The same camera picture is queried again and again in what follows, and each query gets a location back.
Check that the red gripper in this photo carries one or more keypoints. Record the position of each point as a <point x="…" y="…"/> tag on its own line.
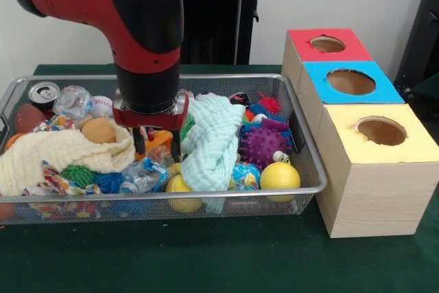
<point x="151" y="120"/>

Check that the crushed clear plastic bottle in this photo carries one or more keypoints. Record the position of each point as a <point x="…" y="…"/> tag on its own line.
<point x="144" y="176"/>

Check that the mint green cloth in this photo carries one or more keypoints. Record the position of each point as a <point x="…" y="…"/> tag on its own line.
<point x="212" y="142"/>

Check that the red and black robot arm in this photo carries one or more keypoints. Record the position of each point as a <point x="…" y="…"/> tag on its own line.
<point x="103" y="5"/>

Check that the shallow metal mesh bin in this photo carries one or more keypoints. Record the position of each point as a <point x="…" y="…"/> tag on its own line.
<point x="257" y="82"/>

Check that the wooden box with three holes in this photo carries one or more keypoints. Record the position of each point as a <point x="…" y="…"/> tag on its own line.
<point x="374" y="186"/>

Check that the orange plastic block toy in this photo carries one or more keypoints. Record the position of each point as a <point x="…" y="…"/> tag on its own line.
<point x="159" y="137"/>

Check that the tan foam ball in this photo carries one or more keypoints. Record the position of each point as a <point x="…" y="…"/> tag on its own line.
<point x="97" y="130"/>

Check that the globe print ball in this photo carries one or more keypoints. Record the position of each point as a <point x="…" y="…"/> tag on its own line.
<point x="245" y="176"/>

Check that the purple spiky ball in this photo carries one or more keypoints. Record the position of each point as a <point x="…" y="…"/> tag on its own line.
<point x="264" y="142"/>

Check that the cream yellow cloth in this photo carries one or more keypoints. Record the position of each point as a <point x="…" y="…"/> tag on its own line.
<point x="51" y="149"/>

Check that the silver topped drink can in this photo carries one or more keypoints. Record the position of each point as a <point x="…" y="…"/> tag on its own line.
<point x="44" y="92"/>

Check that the dark green table cloth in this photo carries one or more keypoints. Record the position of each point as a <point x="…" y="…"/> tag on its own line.
<point x="205" y="258"/>

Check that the yellow smooth ball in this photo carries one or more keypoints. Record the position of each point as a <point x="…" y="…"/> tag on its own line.
<point x="279" y="178"/>

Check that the black chair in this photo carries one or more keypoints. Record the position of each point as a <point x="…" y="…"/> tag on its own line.
<point x="423" y="32"/>

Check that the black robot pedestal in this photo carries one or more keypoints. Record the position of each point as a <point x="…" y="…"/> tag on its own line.
<point x="212" y="15"/>

